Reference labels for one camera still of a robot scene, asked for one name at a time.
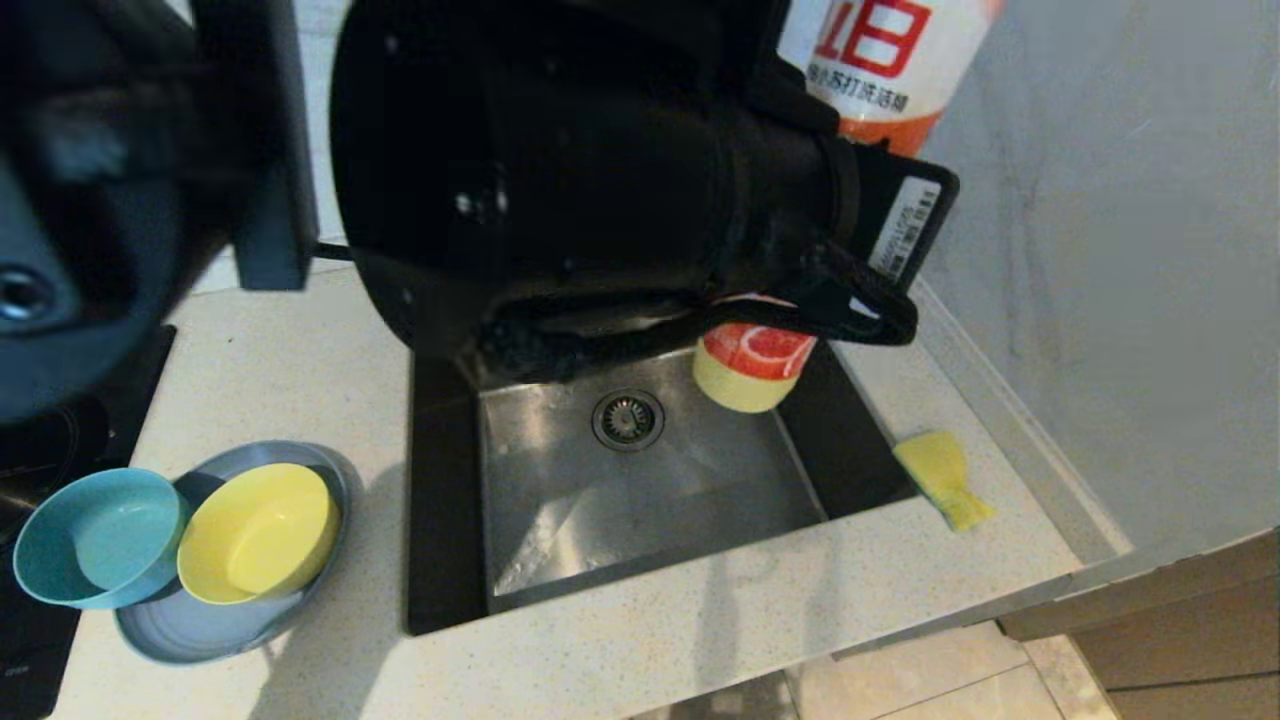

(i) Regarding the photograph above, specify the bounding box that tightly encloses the white orange dish soap bottle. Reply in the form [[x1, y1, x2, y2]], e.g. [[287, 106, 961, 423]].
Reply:
[[692, 0, 1007, 415]]

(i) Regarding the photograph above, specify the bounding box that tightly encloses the yellow sponge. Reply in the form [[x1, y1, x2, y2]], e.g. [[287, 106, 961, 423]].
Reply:
[[893, 430, 996, 533]]

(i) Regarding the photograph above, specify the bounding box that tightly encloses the round metal sink drain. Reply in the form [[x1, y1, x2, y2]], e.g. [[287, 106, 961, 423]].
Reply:
[[590, 388, 666, 453]]

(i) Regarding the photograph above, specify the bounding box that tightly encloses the stainless steel sink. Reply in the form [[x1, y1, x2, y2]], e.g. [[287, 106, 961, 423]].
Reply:
[[405, 330, 921, 637]]

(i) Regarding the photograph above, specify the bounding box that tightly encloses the wooden cabinet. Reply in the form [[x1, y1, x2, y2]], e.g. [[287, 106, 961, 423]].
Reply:
[[1000, 530, 1280, 720]]

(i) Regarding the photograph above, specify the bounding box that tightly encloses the yellow plastic bowl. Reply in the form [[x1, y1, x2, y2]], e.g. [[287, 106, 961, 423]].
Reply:
[[177, 462, 342, 606]]

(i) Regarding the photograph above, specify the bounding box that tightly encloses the blue-grey plate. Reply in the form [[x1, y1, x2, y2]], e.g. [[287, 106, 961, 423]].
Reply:
[[113, 440, 354, 666]]

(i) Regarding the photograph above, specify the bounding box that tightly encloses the teal plastic bowl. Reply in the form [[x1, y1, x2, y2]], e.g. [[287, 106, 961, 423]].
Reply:
[[13, 467, 191, 611]]

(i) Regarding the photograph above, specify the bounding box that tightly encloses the black induction cooktop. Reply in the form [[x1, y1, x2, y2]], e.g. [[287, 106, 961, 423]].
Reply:
[[0, 325, 179, 720]]

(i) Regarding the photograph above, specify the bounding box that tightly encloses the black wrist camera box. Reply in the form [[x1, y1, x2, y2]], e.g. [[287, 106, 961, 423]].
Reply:
[[833, 140, 961, 293]]

